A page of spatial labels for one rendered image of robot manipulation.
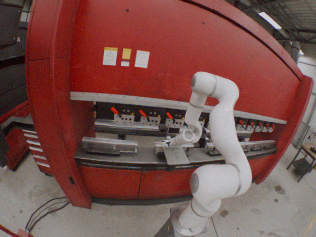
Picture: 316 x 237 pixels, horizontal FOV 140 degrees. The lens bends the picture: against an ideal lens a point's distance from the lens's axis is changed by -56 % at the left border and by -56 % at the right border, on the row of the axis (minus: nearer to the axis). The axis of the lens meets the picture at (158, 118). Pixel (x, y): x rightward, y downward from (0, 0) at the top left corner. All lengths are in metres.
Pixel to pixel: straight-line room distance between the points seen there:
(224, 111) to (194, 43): 0.60
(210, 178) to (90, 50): 0.91
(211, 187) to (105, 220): 1.53
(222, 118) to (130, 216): 1.58
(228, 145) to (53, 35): 0.94
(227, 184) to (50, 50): 0.96
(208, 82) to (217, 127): 0.18
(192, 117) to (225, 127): 0.35
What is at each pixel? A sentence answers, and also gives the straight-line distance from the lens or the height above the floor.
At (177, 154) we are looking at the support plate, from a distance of 1.07.
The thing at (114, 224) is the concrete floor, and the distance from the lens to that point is 1.74.
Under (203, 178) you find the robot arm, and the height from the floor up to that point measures 1.41.
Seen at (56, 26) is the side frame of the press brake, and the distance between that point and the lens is 0.81.
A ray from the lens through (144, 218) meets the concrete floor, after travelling 1.77.
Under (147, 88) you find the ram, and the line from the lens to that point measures 0.89.
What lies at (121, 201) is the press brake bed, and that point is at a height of 0.05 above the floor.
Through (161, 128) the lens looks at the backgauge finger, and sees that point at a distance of 1.32.
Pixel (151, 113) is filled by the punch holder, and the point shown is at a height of 1.29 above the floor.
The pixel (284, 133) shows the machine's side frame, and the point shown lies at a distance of 2.71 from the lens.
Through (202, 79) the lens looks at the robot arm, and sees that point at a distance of 0.52.
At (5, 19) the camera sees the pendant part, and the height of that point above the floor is 1.87.
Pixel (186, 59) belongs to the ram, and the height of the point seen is 1.71.
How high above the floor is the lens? 1.67
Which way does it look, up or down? 25 degrees down
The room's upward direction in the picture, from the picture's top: 11 degrees clockwise
